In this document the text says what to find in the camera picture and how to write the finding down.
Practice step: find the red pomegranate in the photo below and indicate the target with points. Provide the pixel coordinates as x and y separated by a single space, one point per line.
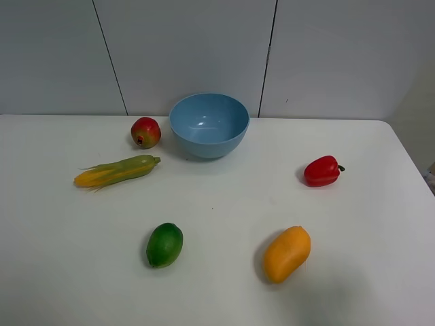
146 132

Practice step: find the green lime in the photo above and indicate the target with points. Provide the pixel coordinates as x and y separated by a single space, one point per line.
164 245

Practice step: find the yellow mango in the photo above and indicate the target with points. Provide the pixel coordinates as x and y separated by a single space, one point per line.
286 254

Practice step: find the blue plastic bowl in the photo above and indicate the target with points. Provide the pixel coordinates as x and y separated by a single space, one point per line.
209 125

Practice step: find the red bell pepper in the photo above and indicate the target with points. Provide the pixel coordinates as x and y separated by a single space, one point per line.
322 172

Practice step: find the corn cob with husk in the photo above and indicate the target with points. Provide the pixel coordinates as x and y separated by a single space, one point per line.
103 175

